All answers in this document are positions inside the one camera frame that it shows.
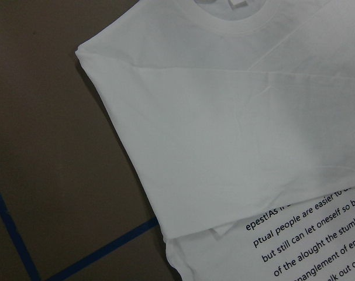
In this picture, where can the white long-sleeve printed shirt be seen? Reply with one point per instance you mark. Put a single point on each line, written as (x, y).
(239, 119)

